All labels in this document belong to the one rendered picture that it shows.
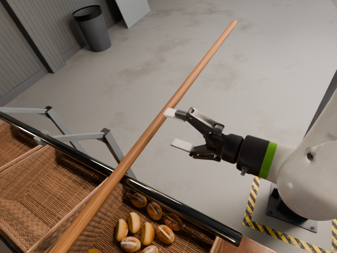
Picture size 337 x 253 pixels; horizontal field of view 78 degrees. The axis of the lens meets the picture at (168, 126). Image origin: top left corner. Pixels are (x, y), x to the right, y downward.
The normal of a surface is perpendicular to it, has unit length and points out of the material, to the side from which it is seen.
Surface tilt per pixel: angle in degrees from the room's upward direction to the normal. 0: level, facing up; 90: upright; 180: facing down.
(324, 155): 39
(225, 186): 0
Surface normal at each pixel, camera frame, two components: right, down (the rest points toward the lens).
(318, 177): -0.55, -0.21
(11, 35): 0.88, 0.22
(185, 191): -0.16, -0.67
